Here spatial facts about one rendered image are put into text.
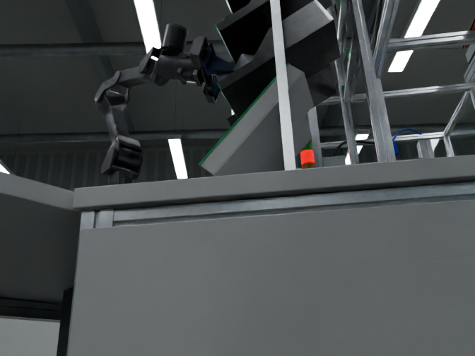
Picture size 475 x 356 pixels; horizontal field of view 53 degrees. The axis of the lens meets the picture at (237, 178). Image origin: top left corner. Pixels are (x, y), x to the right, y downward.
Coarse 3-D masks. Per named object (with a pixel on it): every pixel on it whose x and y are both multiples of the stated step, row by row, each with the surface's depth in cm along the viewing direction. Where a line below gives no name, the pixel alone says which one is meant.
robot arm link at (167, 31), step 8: (168, 24) 117; (176, 24) 116; (168, 32) 116; (176, 32) 116; (184, 32) 117; (168, 40) 116; (176, 40) 116; (184, 40) 117; (152, 48) 118; (160, 48) 117; (176, 48) 117; (152, 56) 118; (144, 64) 119; (168, 80) 124
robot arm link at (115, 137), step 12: (108, 96) 137; (120, 96) 141; (108, 108) 136; (120, 108) 138; (108, 120) 134; (120, 120) 133; (120, 132) 128; (120, 144) 121; (132, 144) 124; (120, 156) 120; (132, 156) 122; (132, 168) 123
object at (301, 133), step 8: (304, 120) 113; (296, 128) 113; (304, 128) 116; (296, 136) 115; (304, 136) 118; (280, 144) 111; (296, 144) 118; (304, 144) 121; (280, 152) 113; (296, 152) 120; (272, 160) 113; (280, 160) 116; (264, 168) 112; (272, 168) 115; (280, 168) 118
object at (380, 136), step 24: (360, 0) 100; (336, 24) 139; (360, 24) 98; (360, 48) 95; (336, 72) 134; (288, 96) 93; (288, 120) 91; (384, 120) 88; (288, 144) 89; (384, 144) 87; (288, 168) 87
